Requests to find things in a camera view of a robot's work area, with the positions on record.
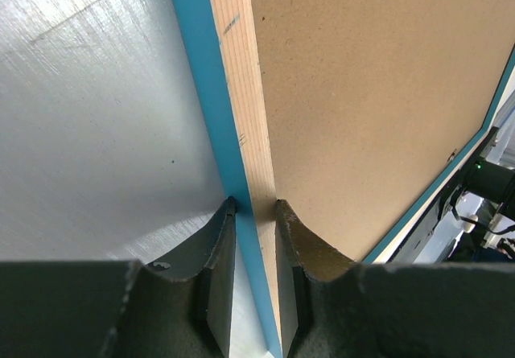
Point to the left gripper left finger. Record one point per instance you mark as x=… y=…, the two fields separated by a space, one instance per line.
x=179 y=305

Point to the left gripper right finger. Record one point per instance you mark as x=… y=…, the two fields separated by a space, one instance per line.
x=332 y=306

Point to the blue picture frame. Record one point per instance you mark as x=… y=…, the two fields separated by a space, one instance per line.
x=222 y=48

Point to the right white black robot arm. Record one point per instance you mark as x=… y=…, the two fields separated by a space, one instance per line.
x=493 y=183

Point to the brown frame backing board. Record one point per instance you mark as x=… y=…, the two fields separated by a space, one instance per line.
x=366 y=100

